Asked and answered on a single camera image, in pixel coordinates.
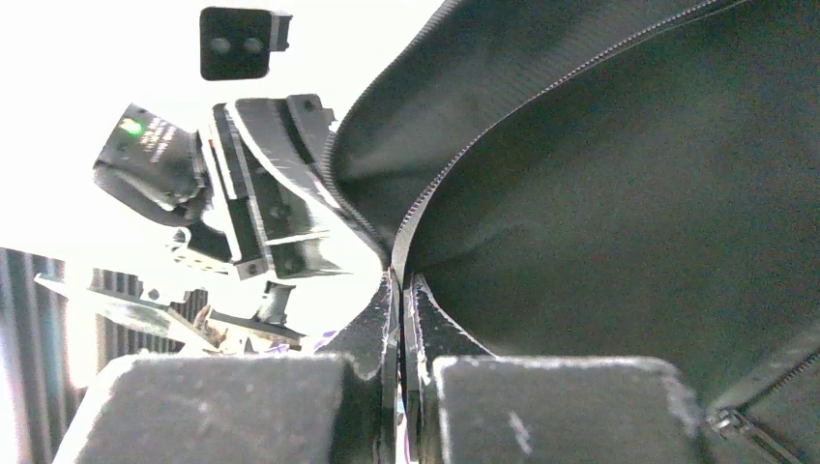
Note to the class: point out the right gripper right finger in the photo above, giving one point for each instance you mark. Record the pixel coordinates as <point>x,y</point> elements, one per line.
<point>467,405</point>

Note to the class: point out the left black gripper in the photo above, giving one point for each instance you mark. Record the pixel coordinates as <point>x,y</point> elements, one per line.
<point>300,208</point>

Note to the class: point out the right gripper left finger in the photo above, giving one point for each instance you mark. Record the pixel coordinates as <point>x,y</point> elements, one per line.
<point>336,405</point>

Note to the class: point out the black zip jacket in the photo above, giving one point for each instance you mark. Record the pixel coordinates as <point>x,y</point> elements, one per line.
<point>613,179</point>

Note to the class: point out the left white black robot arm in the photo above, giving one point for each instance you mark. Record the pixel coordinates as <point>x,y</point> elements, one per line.
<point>146,163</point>

